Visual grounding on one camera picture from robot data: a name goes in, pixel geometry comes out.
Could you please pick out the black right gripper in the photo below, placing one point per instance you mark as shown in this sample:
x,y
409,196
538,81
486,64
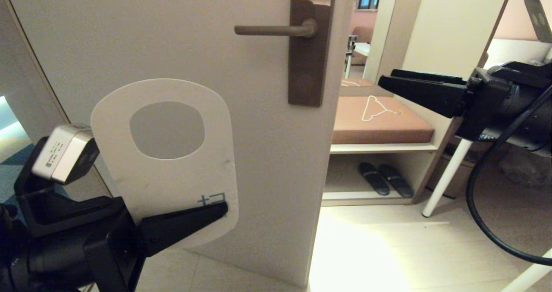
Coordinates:
x,y
509,106

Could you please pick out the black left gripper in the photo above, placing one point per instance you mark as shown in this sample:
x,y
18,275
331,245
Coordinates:
x,y
86,249

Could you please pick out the blue do-not-disturb door sign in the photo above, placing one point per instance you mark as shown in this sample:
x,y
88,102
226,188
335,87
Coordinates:
x,y
172,180

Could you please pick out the beige wooden door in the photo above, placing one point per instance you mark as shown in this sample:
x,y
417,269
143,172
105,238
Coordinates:
x,y
258,175

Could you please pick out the bronze door lock plate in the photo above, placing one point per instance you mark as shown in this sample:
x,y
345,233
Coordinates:
x,y
310,67

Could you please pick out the brown bench cushion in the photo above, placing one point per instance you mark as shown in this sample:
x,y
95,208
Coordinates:
x,y
388,130

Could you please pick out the beige wardrobe shelf unit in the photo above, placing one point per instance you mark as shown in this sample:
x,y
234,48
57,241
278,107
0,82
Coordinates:
x,y
444,24

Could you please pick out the white washbasin counter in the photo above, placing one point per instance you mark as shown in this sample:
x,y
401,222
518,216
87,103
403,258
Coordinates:
x,y
517,50

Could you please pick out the white table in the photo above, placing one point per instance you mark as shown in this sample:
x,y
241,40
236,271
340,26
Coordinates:
x,y
444,180

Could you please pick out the dark slipper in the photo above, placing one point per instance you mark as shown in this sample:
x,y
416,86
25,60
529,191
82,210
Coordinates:
x,y
374,180
396,182

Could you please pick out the grey plastic bag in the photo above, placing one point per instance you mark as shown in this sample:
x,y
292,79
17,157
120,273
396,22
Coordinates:
x,y
526,171

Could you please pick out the wall mirror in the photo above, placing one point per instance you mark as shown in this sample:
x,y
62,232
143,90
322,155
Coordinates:
x,y
366,63

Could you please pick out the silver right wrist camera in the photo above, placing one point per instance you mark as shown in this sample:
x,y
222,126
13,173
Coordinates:
x,y
541,18

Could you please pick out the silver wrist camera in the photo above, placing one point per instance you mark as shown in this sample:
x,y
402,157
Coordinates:
x,y
541,18
60,154

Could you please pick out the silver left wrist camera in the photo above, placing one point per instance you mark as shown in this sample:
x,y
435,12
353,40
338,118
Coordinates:
x,y
60,154

